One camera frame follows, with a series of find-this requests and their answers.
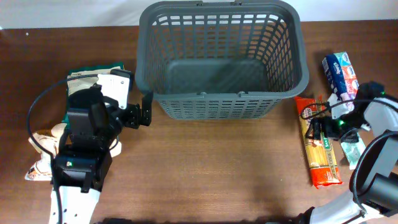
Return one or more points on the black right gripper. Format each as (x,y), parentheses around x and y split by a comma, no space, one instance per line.
(328,130)

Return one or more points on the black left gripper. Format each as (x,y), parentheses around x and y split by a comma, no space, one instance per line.
(134,119)

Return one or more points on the orange spaghetti packet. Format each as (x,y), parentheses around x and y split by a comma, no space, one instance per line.
(320,154)

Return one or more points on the white teal wipes packet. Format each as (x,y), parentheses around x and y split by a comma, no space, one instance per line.
(353,150)

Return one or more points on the blue Kleenex tissue pack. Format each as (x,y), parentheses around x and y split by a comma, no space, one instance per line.
(340,75)

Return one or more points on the grey plastic basket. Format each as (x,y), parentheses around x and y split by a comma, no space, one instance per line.
(220,60)

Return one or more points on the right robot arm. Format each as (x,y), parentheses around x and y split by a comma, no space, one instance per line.
(372,190)

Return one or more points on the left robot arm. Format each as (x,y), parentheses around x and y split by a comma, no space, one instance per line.
(84,158)

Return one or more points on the green coffee bag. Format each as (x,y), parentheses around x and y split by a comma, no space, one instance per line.
(87,77)

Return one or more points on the beige crumpled snack bag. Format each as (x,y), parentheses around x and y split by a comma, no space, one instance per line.
(50,139)

